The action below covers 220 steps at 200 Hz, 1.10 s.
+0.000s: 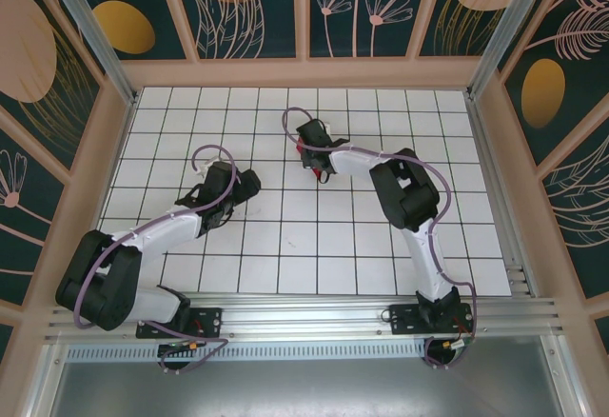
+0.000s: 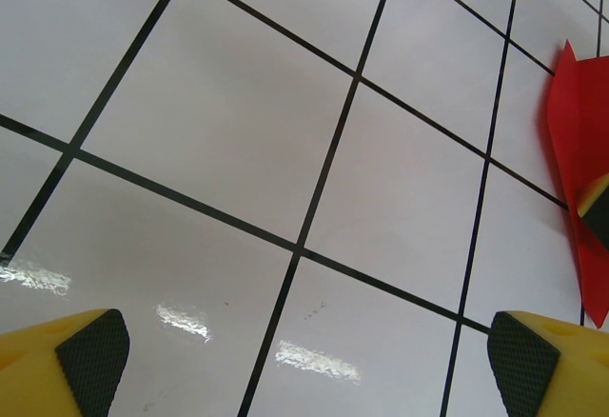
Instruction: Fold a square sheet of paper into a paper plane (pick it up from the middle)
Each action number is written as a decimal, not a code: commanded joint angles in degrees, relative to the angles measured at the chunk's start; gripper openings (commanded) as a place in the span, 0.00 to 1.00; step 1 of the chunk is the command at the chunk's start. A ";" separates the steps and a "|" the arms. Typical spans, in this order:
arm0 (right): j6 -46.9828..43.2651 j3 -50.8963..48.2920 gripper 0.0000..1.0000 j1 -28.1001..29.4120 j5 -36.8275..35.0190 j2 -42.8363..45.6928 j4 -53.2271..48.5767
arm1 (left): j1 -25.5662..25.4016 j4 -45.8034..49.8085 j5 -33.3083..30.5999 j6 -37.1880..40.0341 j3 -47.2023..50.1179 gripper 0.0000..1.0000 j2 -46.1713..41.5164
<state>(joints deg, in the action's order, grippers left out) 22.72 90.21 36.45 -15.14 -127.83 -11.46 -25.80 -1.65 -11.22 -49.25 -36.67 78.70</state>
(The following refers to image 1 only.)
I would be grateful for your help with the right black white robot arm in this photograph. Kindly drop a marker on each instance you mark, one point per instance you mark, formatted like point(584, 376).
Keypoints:
point(404, 193)

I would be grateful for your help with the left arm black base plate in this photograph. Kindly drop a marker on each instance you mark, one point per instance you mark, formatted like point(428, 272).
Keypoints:
point(204, 322)

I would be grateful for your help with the aluminium corner post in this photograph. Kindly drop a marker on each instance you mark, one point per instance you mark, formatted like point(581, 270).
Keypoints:
point(95, 36)
point(504, 31)

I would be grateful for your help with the grey metal sheet panel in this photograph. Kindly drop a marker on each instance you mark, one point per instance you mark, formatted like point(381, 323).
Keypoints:
point(304, 388)

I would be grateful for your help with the aluminium front rail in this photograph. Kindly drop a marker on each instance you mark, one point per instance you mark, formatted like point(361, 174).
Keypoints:
point(304, 314)

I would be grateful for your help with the aluminium side rail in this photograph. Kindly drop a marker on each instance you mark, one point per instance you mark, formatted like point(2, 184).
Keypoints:
point(504, 207)

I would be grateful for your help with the red cloth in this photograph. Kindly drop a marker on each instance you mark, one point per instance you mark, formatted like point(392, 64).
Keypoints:
point(300, 148)

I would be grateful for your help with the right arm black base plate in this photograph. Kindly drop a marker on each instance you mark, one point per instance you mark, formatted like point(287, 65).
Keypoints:
point(404, 319)

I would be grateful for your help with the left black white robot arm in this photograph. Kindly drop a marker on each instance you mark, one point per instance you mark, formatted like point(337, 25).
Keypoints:
point(100, 288)

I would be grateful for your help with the small board with yellow connector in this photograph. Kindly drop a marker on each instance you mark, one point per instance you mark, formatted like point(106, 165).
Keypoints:
point(454, 344)
point(183, 346)

